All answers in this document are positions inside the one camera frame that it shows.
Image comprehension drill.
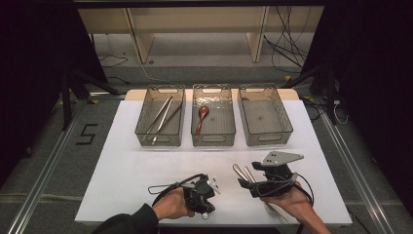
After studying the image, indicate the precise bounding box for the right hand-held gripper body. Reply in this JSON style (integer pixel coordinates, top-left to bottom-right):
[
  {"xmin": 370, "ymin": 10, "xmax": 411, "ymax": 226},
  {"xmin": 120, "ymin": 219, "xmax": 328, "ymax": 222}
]
[{"xmin": 249, "ymin": 151, "xmax": 305, "ymax": 199}]

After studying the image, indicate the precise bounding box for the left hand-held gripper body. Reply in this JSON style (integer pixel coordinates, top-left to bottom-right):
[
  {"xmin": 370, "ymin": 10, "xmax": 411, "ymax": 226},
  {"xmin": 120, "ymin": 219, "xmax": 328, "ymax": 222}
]
[{"xmin": 183, "ymin": 174, "xmax": 222, "ymax": 215}]

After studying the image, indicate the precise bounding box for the silver metal fork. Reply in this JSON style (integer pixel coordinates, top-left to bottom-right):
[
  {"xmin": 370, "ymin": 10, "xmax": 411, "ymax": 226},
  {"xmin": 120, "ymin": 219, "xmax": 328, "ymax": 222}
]
[
  {"xmin": 244, "ymin": 166, "xmax": 290, "ymax": 224},
  {"xmin": 232, "ymin": 164, "xmax": 286, "ymax": 222}
]

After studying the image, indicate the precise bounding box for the clear grey plastic bin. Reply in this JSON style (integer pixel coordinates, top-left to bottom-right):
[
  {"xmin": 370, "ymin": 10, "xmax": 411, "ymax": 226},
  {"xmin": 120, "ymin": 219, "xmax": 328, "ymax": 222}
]
[
  {"xmin": 237, "ymin": 83, "xmax": 294, "ymax": 147},
  {"xmin": 134, "ymin": 84, "xmax": 187, "ymax": 147},
  {"xmin": 190, "ymin": 83, "xmax": 237, "ymax": 147}
]

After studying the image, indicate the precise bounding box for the brown wooden spoon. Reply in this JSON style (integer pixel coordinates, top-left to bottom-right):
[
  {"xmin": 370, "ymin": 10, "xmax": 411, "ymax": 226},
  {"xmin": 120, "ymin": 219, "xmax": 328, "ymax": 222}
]
[{"xmin": 194, "ymin": 105, "xmax": 210, "ymax": 137}]

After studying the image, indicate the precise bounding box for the brown wooden chopstick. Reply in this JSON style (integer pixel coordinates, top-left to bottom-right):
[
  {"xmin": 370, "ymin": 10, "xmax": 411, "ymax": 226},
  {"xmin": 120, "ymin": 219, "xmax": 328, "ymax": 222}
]
[
  {"xmin": 159, "ymin": 102, "xmax": 184, "ymax": 135},
  {"xmin": 158, "ymin": 101, "xmax": 183, "ymax": 135}
]

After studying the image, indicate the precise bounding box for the silver metal chopstick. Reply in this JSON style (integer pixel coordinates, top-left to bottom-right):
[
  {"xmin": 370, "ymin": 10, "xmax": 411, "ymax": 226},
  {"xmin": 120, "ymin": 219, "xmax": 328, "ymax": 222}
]
[
  {"xmin": 144, "ymin": 96, "xmax": 172, "ymax": 136},
  {"xmin": 151, "ymin": 97, "xmax": 174, "ymax": 145}
]

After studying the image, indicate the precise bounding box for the person's right hand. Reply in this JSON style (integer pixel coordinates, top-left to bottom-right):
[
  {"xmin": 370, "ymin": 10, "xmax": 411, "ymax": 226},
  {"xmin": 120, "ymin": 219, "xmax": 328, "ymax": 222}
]
[{"xmin": 261, "ymin": 181, "xmax": 315, "ymax": 225}]

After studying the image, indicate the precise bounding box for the person's left hand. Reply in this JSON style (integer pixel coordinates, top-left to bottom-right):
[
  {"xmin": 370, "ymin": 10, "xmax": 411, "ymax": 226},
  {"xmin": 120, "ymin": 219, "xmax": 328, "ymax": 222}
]
[{"xmin": 153, "ymin": 187, "xmax": 196, "ymax": 221}]

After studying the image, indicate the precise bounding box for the white table sheet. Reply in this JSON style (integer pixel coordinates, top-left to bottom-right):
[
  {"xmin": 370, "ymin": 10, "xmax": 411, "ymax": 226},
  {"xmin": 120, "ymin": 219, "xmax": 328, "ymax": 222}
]
[{"xmin": 74, "ymin": 98, "xmax": 354, "ymax": 227}]

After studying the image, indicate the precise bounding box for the black metal stand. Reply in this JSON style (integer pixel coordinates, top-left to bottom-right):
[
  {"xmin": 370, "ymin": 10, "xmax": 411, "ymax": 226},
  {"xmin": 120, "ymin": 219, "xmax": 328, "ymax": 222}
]
[
  {"xmin": 59, "ymin": 69, "xmax": 121, "ymax": 131},
  {"xmin": 281, "ymin": 64, "xmax": 339, "ymax": 126}
]

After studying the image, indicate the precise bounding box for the black curtain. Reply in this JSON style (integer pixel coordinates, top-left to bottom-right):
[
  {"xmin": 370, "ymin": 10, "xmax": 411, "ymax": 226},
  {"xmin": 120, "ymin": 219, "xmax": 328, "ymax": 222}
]
[
  {"xmin": 0, "ymin": 0, "xmax": 109, "ymax": 189},
  {"xmin": 301, "ymin": 0, "xmax": 413, "ymax": 206}
]

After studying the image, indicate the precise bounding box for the light wooden shelf unit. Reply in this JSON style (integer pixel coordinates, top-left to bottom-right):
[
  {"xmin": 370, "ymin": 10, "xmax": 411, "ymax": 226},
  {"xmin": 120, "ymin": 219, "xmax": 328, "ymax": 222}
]
[{"xmin": 77, "ymin": 6, "xmax": 325, "ymax": 64}]

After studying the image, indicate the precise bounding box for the left hand-held gripper cable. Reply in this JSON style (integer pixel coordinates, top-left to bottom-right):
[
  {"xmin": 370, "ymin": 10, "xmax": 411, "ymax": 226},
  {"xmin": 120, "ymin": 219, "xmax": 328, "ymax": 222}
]
[{"xmin": 147, "ymin": 174, "xmax": 208, "ymax": 207}]

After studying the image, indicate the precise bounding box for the hand-held gripper cable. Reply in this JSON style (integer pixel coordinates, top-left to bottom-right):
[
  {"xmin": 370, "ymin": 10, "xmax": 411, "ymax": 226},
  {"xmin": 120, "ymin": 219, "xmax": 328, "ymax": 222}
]
[
  {"xmin": 252, "ymin": 174, "xmax": 316, "ymax": 208},
  {"xmin": 147, "ymin": 174, "xmax": 208, "ymax": 207}
]

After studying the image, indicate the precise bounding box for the right hand-held gripper cable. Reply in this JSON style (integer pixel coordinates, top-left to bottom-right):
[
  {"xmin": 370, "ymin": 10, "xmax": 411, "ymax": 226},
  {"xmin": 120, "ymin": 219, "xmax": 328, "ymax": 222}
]
[{"xmin": 252, "ymin": 174, "xmax": 316, "ymax": 208}]

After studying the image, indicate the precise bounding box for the aluminium floor rail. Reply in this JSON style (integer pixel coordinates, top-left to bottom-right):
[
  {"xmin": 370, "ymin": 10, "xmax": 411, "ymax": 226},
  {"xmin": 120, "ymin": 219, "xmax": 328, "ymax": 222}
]
[
  {"xmin": 319, "ymin": 111, "xmax": 395, "ymax": 234},
  {"xmin": 6, "ymin": 106, "xmax": 86, "ymax": 234}
]

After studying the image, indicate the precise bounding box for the white cable with plug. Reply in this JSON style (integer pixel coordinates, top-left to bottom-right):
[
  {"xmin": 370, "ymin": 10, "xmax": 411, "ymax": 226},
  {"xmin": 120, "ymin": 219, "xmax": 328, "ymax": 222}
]
[{"xmin": 332, "ymin": 98, "xmax": 351, "ymax": 126}]

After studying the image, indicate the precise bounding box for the bundle of black cables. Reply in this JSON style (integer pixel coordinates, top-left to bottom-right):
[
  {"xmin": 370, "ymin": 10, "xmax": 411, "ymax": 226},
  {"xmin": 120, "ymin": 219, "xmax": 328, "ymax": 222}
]
[{"xmin": 262, "ymin": 6, "xmax": 313, "ymax": 74}]

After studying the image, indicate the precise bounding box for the thin white floor cable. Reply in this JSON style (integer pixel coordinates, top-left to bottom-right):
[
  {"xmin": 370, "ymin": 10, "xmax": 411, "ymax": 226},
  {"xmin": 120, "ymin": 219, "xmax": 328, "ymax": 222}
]
[{"xmin": 125, "ymin": 45, "xmax": 165, "ymax": 84}]

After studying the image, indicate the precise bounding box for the thin black floor cable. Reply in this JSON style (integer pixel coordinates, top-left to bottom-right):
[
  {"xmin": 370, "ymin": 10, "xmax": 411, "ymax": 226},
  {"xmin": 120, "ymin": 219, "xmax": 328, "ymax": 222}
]
[{"xmin": 97, "ymin": 53, "xmax": 130, "ymax": 68}]

